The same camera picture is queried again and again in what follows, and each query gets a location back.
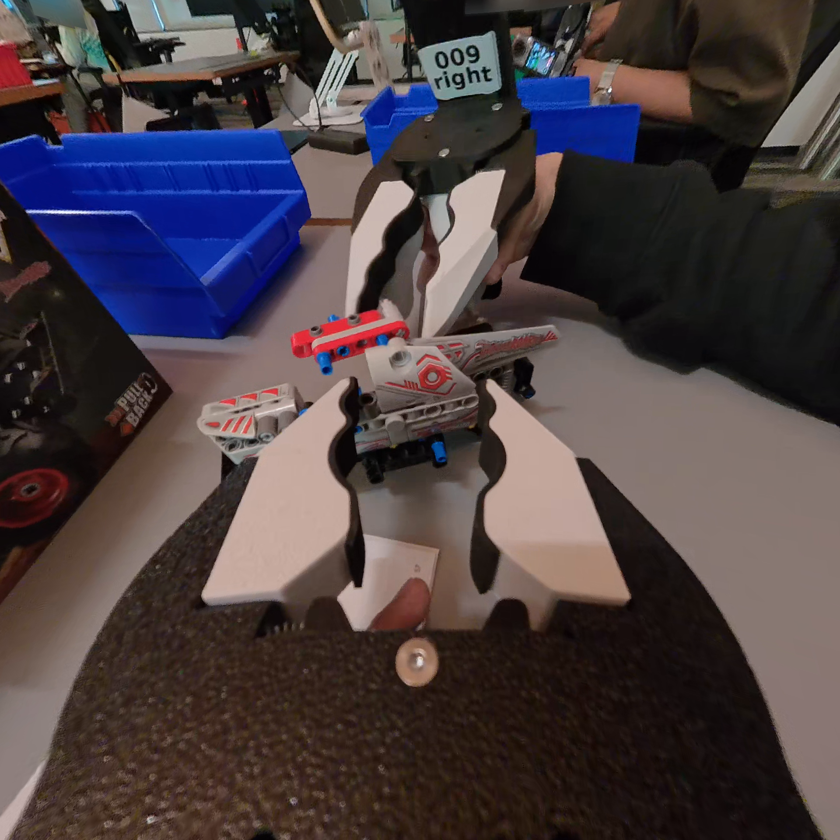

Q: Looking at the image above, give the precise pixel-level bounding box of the person's right forearm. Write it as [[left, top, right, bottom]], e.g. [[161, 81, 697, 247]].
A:
[[524, 151, 840, 424]]

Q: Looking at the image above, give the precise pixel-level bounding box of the black cable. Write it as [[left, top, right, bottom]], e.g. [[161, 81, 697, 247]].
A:
[[281, 64, 324, 127]]

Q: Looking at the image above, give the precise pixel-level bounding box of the black toy set box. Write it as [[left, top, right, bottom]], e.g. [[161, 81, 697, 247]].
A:
[[0, 184, 173, 601]]

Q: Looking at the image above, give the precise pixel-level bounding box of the large blue storage bin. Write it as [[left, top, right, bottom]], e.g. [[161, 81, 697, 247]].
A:
[[0, 128, 312, 340]]

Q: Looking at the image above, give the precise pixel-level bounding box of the pale cardboard sheet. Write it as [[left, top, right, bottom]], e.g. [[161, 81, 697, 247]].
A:
[[121, 95, 169, 132]]

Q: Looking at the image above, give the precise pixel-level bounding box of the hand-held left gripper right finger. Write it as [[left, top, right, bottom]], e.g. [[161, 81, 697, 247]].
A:
[[469, 379, 632, 632]]

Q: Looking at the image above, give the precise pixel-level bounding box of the person's left hand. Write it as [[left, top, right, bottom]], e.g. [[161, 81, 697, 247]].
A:
[[371, 577, 431, 631]]

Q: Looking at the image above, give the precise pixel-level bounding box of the black curved plywood board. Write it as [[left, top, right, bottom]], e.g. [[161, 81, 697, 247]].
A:
[[308, 0, 358, 53]]

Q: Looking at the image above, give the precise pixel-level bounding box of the red bin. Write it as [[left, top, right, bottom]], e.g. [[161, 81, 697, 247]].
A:
[[0, 41, 32, 89]]

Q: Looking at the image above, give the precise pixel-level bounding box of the grey red toy truck model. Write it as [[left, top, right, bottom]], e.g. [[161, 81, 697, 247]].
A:
[[197, 325, 562, 487]]

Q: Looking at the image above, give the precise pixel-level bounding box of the small blue storage bin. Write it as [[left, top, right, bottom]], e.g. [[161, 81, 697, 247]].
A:
[[361, 75, 641, 172]]

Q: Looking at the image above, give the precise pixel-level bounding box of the red toy beam assembly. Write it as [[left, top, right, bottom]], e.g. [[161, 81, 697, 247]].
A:
[[290, 310, 411, 375]]

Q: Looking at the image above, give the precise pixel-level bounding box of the white laptop stand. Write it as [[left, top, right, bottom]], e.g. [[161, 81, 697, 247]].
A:
[[292, 47, 368, 127]]

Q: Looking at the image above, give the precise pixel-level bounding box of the person's right hand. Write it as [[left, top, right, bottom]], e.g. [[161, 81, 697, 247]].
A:
[[484, 152, 565, 286]]

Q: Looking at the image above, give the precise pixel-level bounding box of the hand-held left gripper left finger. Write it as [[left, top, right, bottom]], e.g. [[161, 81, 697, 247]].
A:
[[200, 377, 367, 621]]

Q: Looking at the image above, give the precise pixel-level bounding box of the black rectangular device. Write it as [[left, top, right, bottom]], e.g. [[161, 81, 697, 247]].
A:
[[308, 128, 368, 156]]

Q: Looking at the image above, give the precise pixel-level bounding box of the white instruction booklet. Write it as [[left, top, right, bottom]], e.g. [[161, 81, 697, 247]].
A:
[[338, 535, 439, 631]]

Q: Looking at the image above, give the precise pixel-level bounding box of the printed paper strip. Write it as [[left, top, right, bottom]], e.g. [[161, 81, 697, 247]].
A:
[[357, 20, 392, 88]]

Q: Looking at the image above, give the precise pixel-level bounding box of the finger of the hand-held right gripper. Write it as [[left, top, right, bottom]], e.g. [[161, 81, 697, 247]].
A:
[[420, 169, 503, 339], [344, 177, 431, 322]]

